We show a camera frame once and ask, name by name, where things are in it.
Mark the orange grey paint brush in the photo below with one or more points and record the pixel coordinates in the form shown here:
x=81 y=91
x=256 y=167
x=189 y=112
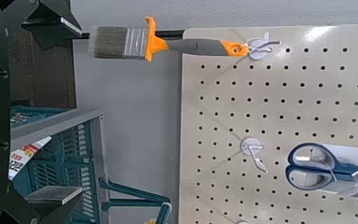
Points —
x=195 y=47

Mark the beige pegboard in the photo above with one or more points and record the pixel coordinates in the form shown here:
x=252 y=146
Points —
x=292 y=109

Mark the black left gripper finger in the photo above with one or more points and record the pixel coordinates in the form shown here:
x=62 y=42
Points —
x=54 y=28
x=56 y=202

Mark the black stand pole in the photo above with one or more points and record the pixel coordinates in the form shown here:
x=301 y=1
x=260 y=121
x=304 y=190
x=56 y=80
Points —
x=171 y=33

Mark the red white product package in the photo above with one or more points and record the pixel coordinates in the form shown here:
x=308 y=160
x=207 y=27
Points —
x=21 y=161

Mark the white pegboard hook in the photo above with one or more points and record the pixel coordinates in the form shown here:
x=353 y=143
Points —
x=241 y=222
x=250 y=146
x=258 y=49

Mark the teal plastic crate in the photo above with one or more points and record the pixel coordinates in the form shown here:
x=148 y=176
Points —
x=59 y=123

